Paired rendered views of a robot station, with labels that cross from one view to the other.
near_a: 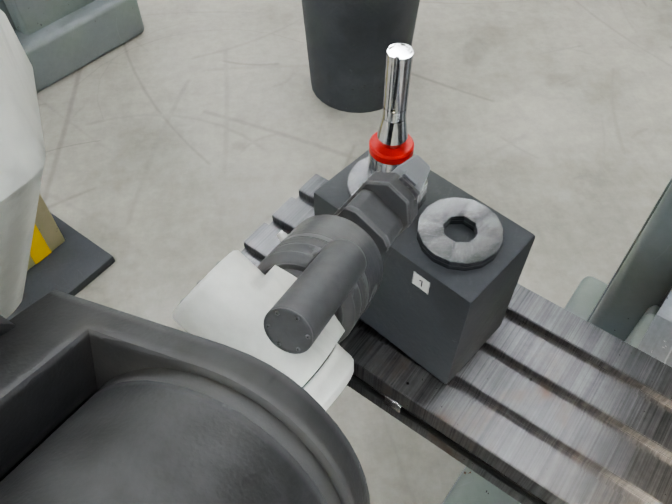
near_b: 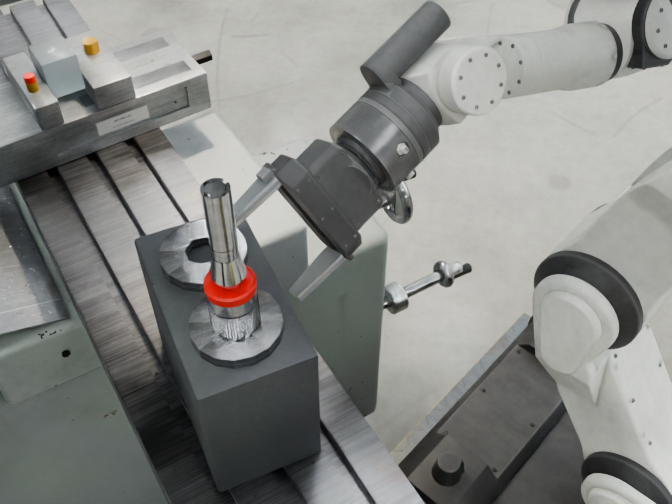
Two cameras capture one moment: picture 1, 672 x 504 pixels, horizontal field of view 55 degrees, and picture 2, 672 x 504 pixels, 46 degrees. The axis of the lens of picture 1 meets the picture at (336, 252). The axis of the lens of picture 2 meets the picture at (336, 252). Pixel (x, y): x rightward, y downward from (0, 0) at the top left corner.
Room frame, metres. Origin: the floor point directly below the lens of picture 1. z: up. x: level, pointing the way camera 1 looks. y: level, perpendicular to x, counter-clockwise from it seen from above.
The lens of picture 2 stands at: (0.88, 0.20, 1.76)
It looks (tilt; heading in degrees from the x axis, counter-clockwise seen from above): 48 degrees down; 202
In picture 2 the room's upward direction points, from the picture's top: straight up
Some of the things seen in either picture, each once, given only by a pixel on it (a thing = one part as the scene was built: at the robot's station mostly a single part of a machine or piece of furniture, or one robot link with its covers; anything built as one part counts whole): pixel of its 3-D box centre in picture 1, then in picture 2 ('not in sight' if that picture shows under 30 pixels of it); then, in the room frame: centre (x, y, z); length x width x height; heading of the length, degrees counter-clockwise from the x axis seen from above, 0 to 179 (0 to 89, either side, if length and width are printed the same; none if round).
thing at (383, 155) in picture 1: (391, 145); (229, 283); (0.50, -0.06, 1.22); 0.05 x 0.05 x 0.01
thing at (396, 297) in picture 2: not in sight; (427, 282); (-0.13, -0.02, 0.55); 0.22 x 0.06 x 0.06; 143
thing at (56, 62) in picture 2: not in sight; (57, 67); (0.13, -0.56, 1.08); 0.06 x 0.05 x 0.06; 56
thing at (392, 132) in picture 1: (395, 99); (222, 236); (0.50, -0.06, 1.28); 0.03 x 0.03 x 0.11
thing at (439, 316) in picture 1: (414, 259); (229, 343); (0.47, -0.09, 1.07); 0.22 x 0.12 x 0.20; 47
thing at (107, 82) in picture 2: not in sight; (96, 68); (0.08, -0.53, 1.06); 0.15 x 0.06 x 0.04; 56
